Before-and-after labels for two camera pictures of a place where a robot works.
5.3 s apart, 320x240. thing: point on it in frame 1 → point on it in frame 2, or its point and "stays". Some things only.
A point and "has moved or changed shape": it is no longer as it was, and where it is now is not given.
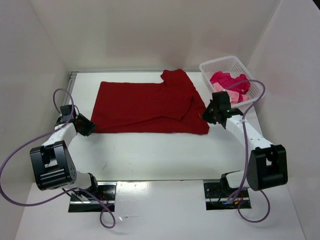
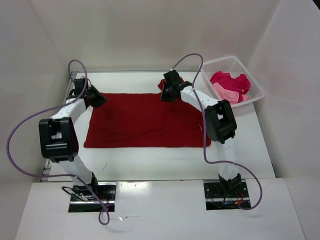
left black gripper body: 85,125 → 97,99
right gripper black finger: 210,114 → 168,93
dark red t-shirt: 174,106 has moved or changed shape
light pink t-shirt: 234,95 stays
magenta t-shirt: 241,84 stays
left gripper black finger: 84,125 → 94,98
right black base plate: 216,197 stays
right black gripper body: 213,114 → 166,93
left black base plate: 80,202 stays
